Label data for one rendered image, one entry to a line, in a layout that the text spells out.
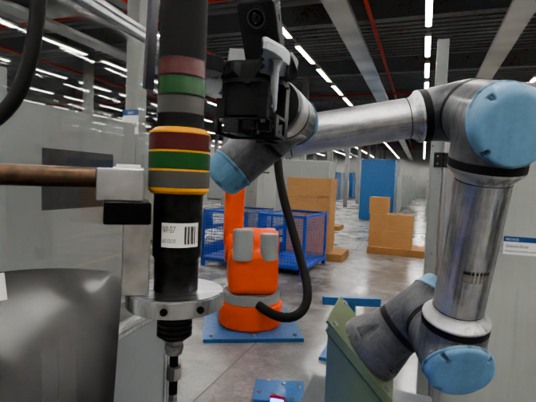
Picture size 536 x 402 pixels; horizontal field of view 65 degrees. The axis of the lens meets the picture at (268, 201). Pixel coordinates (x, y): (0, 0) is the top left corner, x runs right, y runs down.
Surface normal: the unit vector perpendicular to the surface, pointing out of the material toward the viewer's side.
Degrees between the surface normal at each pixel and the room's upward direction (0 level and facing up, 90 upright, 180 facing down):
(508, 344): 90
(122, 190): 90
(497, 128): 98
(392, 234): 90
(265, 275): 90
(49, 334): 39
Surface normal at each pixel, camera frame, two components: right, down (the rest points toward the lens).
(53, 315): 0.33, -0.74
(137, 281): 0.33, 0.07
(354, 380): -0.30, 0.04
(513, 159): -0.04, 0.19
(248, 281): 0.13, 0.06
